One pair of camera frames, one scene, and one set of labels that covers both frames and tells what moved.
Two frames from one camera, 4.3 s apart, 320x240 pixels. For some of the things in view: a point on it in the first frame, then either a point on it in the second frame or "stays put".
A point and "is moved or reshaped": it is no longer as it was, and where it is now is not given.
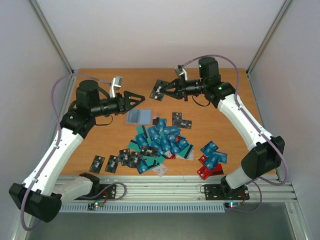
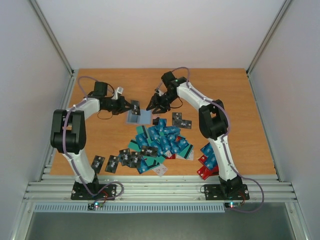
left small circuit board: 96,204 stays put
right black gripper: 182,88 to 162,99
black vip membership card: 149,151 stays put
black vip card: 158,92 is moved or reshaped
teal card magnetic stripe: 133,145 stays put
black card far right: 186,123 stays put
